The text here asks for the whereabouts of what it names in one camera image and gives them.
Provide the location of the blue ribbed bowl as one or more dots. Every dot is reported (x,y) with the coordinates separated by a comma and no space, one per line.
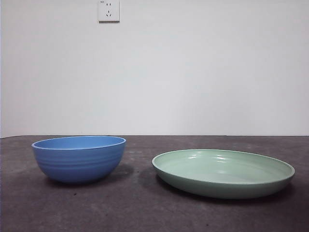
(79,166)

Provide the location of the pale green plate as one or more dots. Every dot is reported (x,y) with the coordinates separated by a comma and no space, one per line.
(217,186)

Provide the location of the white wall socket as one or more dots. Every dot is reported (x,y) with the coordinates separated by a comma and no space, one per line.
(108,12)

